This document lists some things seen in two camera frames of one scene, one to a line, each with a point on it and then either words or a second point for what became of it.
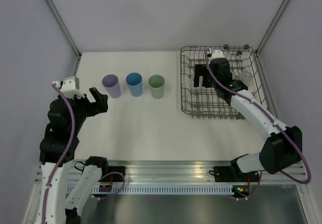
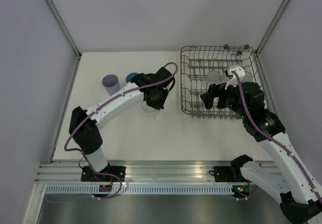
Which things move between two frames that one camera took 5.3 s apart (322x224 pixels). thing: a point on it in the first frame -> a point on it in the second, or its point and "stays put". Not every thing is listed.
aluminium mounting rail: x=189 y=171 stays put
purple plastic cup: x=111 y=83 stays put
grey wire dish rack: x=206 y=102 stays put
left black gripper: x=101 y=104 -> x=160 y=105
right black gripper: x=201 y=70 -> x=215 y=90
